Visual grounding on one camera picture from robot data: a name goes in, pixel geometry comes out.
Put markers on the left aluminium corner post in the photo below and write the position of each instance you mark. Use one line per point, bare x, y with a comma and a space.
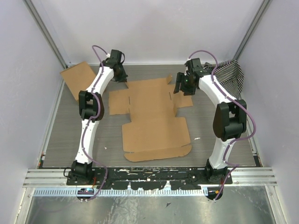
45, 32

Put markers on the right aluminium corner post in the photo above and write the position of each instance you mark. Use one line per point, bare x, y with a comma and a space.
252, 27

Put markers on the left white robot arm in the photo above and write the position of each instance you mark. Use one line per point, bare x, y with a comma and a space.
91, 110

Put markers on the folded brown cardboard box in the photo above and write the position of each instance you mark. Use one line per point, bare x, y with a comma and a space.
78, 78

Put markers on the aluminium corner post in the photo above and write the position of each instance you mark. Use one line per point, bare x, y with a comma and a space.
45, 32
252, 27

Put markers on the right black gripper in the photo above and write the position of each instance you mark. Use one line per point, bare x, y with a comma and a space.
181, 78

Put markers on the aluminium front rail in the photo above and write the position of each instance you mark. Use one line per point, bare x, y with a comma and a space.
251, 176

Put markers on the brown cardboard box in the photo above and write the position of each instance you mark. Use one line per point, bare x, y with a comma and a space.
155, 131
78, 78

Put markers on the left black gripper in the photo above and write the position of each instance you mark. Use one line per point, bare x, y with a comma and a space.
122, 78

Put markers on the striped black white cloth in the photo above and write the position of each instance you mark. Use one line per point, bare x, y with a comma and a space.
228, 77

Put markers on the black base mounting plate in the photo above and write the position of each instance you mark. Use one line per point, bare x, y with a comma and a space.
146, 178

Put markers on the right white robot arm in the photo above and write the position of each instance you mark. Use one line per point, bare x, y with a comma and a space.
230, 120

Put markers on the perforated cable duct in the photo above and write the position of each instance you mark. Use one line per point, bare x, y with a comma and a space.
113, 192

